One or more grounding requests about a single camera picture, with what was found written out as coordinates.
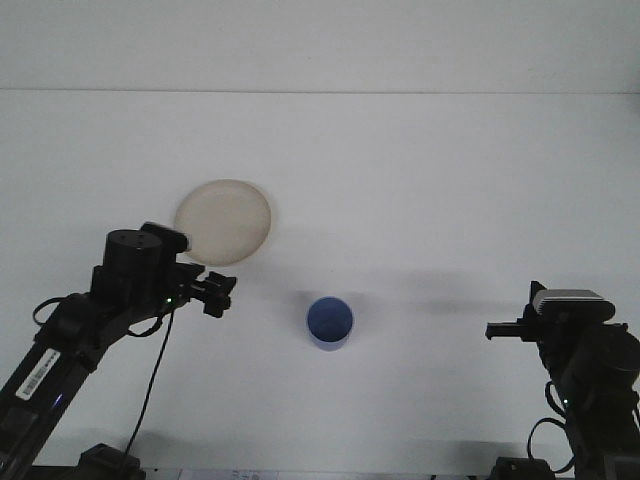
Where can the pale round plate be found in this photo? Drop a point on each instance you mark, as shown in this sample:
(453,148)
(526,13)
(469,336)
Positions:
(230,220)

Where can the pale blue cup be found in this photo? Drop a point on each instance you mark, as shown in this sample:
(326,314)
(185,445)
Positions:
(330,322)

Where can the white printed paper sheet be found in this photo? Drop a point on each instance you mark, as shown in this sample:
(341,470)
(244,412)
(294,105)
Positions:
(225,474)

